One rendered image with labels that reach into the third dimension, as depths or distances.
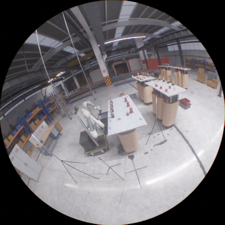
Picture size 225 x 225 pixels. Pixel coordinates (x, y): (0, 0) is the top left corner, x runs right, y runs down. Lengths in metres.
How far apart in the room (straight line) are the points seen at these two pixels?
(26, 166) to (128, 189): 4.43
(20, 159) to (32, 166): 0.75
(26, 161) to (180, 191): 5.77
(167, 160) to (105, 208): 2.21
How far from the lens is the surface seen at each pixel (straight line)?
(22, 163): 4.82
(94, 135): 2.00
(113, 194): 2.55
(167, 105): 2.60
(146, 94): 4.28
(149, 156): 2.65
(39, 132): 5.65
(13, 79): 7.00
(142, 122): 1.58
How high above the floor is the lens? 2.44
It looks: 31 degrees down
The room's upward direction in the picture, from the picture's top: 21 degrees counter-clockwise
